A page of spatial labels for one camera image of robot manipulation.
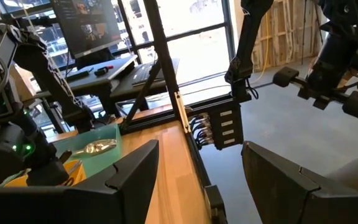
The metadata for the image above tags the blue cable bundle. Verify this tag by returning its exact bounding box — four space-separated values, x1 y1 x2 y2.
190 112 214 147

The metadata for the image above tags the cardboard box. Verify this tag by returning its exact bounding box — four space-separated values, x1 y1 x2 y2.
9 63 35 102

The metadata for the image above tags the black computer monitor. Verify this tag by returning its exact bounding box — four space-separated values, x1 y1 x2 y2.
50 0 123 60

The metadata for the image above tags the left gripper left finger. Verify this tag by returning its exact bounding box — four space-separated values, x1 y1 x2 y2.
0 139 160 224

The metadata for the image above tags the teal translucent tray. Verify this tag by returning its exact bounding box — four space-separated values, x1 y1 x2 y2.
53 123 124 179

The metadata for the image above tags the yellow cable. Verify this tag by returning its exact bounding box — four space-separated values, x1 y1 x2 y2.
252 12 272 85

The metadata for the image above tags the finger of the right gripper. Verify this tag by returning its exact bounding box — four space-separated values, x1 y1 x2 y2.
26 160 70 187

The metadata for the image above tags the black and red handheld tool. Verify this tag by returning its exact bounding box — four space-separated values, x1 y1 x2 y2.
93 64 115 77

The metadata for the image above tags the black cable hub box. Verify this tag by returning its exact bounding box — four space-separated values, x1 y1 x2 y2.
209 99 245 151

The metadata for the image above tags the yellow plastic bin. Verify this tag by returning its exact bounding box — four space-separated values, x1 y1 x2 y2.
3 158 87 188

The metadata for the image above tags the large glass window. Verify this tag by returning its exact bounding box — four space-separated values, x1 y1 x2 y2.
0 0 239 103

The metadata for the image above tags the black laptop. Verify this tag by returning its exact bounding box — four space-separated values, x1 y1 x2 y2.
131 57 180 87

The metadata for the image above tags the black aluminium table frame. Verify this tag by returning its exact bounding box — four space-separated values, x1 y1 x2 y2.
116 0 245 224

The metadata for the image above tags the black remote control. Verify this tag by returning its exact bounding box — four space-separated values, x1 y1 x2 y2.
65 70 90 83

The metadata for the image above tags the dark grey desk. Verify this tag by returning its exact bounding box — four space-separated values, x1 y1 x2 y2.
31 54 139 125
109 74 180 103

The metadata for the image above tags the silver metal scoop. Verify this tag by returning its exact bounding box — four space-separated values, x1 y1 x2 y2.
71 138 118 157

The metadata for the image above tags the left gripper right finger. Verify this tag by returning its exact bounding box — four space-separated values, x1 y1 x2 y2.
241 140 358 224

